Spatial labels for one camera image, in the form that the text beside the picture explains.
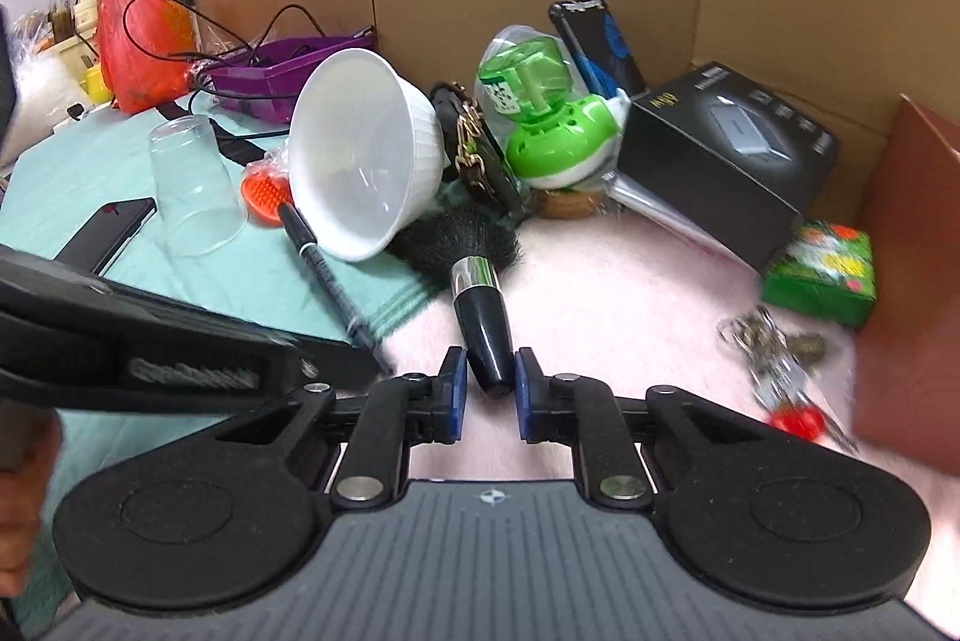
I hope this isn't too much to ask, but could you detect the black makeup brush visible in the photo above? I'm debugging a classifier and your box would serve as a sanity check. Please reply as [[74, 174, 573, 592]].
[[387, 203, 521, 397]]

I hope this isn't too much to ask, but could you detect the key bunch with red bead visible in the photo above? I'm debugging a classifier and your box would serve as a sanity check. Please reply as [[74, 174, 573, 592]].
[[718, 306, 859, 454]]

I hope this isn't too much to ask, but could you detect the brown monogram phone case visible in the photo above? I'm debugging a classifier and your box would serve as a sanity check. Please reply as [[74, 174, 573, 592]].
[[428, 82, 527, 221]]

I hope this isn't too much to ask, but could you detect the white plastic bowl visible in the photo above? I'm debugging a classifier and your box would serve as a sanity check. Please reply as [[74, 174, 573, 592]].
[[288, 47, 444, 262]]

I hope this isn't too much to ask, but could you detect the person's left hand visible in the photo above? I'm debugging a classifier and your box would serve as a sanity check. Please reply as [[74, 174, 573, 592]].
[[0, 412, 62, 599]]

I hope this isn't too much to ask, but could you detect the black smartphone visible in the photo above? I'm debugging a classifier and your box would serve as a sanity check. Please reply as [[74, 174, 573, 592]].
[[53, 197, 156, 275]]

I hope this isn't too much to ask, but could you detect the teal cloth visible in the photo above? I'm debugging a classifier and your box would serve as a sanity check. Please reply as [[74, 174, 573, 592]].
[[0, 100, 467, 635]]

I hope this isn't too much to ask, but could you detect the clear plastic cup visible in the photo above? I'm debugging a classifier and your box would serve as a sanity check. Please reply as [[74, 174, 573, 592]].
[[149, 116, 245, 257]]

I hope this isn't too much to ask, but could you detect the small woven basket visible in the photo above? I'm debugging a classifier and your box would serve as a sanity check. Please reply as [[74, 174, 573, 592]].
[[535, 189, 605, 220]]

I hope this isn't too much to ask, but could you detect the black marker pen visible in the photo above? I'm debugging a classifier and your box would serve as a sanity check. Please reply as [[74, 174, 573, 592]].
[[278, 202, 395, 376]]

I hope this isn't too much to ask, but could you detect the orange silicone brush pad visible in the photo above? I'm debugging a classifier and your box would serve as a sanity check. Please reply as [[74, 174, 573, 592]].
[[239, 171, 293, 226]]

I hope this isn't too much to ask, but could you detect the green mosquito repellent device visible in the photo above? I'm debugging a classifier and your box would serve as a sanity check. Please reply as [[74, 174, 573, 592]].
[[477, 35, 631, 191]]

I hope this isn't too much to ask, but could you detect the black charger box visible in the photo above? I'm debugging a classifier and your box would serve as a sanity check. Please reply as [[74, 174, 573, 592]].
[[617, 62, 839, 270]]

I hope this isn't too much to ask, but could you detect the green small carton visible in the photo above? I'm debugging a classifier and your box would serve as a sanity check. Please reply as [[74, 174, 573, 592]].
[[760, 221, 877, 329]]

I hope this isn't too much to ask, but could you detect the red plastic bag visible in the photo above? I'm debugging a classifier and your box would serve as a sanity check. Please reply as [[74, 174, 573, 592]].
[[96, 0, 195, 114]]

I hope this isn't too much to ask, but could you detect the purple plastic tray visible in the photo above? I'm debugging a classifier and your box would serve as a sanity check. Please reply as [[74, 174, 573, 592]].
[[203, 26, 377, 124]]

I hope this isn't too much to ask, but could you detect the black blue card package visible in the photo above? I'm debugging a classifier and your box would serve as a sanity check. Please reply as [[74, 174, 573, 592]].
[[548, 0, 647, 98]]

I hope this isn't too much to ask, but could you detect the black strap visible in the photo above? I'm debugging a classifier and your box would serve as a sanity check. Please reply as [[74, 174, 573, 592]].
[[152, 100, 292, 168]]

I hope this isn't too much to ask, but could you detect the black cable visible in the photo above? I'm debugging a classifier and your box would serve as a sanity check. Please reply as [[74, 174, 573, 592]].
[[120, 0, 332, 110]]

